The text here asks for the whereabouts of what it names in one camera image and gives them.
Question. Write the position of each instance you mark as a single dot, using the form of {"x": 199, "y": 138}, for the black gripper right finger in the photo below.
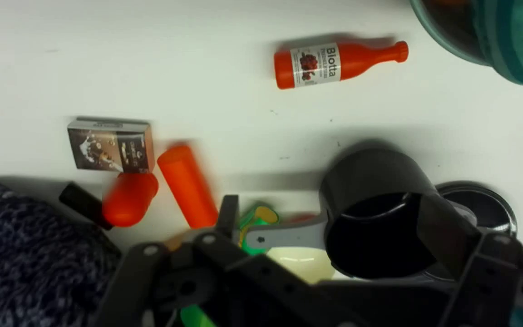
{"x": 450, "y": 238}

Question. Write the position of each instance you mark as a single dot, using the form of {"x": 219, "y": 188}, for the red toy ketchup bottle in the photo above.
{"x": 346, "y": 64}

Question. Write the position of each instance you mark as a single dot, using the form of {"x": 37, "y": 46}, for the pale yellow plate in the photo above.
{"x": 301, "y": 264}

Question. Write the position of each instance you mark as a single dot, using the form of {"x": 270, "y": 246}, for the dark speckled fuzzy cloth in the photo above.
{"x": 26, "y": 260}

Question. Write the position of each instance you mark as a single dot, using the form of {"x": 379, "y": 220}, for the red toy with black stem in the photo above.
{"x": 132, "y": 200}

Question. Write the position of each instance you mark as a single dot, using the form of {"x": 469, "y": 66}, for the small silver box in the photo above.
{"x": 108, "y": 146}

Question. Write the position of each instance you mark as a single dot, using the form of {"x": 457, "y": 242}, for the orange toy carrot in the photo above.
{"x": 190, "y": 184}

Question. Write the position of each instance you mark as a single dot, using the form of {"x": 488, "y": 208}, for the green yellow toy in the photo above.
{"x": 261, "y": 217}

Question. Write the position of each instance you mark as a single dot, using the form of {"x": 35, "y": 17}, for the watermelon slice plushie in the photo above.
{"x": 517, "y": 42}

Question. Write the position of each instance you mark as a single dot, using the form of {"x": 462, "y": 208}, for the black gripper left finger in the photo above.
{"x": 228, "y": 218}

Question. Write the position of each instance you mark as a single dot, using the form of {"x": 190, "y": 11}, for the green toy cup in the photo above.
{"x": 197, "y": 317}

